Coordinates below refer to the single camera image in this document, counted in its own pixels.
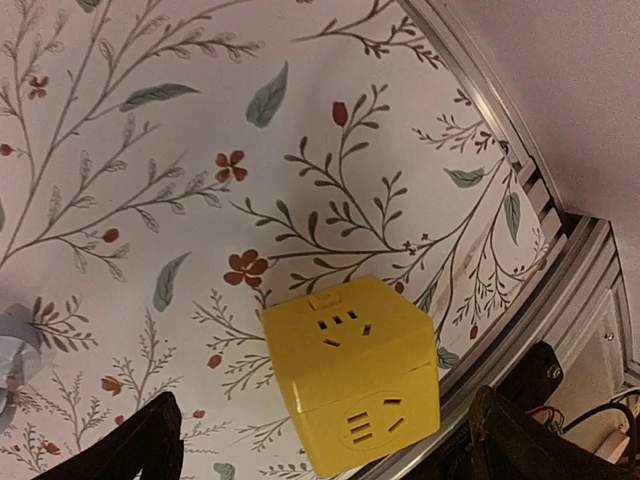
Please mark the floral table cloth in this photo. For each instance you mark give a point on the floral table cloth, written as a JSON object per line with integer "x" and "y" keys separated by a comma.
{"x": 171, "y": 168}

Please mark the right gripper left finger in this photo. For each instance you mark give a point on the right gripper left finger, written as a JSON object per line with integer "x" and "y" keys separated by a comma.
{"x": 146, "y": 446}

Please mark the aluminium front rail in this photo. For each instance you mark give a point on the aluminium front rail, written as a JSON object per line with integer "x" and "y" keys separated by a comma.
{"x": 513, "y": 268}

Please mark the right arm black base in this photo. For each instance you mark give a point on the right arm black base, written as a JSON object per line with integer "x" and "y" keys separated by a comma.
{"x": 534, "y": 378}

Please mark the yellow cube socket adapter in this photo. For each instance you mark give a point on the yellow cube socket adapter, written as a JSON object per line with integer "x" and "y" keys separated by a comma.
{"x": 356, "y": 365}

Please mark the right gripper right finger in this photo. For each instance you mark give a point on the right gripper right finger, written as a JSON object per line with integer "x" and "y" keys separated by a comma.
{"x": 507, "y": 443}

